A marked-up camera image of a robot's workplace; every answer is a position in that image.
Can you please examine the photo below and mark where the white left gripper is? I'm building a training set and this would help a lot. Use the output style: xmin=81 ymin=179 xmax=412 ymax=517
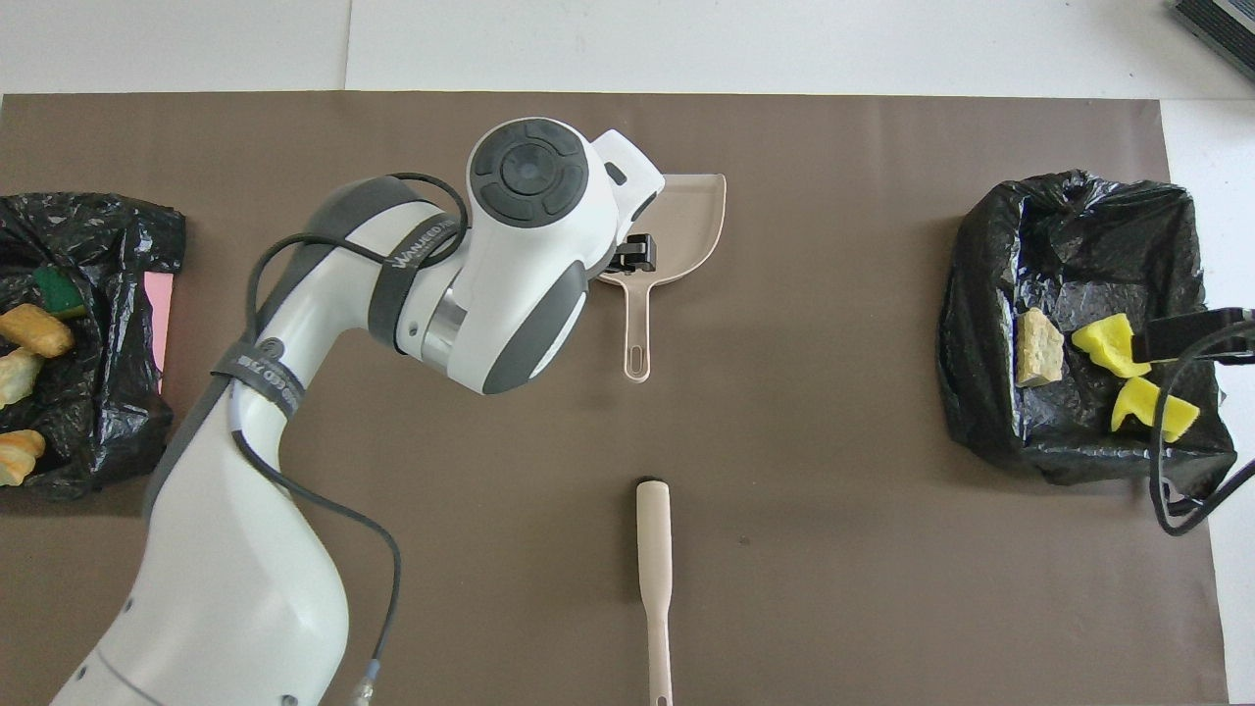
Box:
xmin=591 ymin=128 xmax=666 ymax=276

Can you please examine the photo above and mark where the beige plastic dustpan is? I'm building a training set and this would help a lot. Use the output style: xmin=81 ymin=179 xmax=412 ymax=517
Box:
xmin=598 ymin=174 xmax=728 ymax=383

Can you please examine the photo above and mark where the notched yellow sponge piece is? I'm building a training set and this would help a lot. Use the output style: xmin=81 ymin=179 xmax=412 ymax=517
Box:
xmin=1110 ymin=377 xmax=1201 ymax=443

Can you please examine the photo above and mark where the orange striped sponge piece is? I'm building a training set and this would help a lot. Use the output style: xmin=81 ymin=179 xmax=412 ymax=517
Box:
xmin=1016 ymin=307 xmax=1066 ymax=388

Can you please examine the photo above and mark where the brown cracked foam piece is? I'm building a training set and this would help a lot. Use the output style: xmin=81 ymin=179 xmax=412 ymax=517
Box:
xmin=0 ymin=303 xmax=76 ymax=358

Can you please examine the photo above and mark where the pale green foam piece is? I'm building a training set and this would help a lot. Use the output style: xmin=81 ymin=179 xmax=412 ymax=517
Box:
xmin=0 ymin=348 xmax=45 ymax=410

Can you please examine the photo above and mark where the tan ridged foam piece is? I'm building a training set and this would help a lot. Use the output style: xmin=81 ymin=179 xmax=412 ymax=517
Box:
xmin=0 ymin=429 xmax=47 ymax=487

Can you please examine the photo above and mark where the black trash bag bin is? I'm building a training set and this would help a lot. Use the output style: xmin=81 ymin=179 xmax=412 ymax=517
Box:
xmin=936 ymin=170 xmax=1238 ymax=518

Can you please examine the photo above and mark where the black bag bin pink box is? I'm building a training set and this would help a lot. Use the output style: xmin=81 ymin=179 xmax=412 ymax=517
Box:
xmin=0 ymin=192 xmax=187 ymax=501

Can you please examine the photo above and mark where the brown paper table mat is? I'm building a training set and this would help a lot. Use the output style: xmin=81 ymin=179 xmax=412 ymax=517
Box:
xmin=0 ymin=91 xmax=1230 ymax=706

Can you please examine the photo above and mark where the dark ribbed device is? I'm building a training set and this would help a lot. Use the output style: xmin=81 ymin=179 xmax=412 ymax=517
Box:
xmin=1167 ymin=0 xmax=1255 ymax=55

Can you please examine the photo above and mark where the green and yellow sponge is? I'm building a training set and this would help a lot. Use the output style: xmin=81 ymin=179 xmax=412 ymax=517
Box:
xmin=32 ymin=267 xmax=89 ymax=320

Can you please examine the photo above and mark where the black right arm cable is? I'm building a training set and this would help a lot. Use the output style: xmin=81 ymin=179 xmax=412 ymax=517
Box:
xmin=1149 ymin=324 xmax=1255 ymax=537

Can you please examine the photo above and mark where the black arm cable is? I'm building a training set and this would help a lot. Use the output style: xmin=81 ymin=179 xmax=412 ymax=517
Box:
xmin=230 ymin=172 xmax=474 ymax=702
xmin=1149 ymin=324 xmax=1255 ymax=537

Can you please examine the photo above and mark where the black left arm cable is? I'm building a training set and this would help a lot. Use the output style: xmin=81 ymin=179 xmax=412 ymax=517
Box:
xmin=230 ymin=172 xmax=474 ymax=702

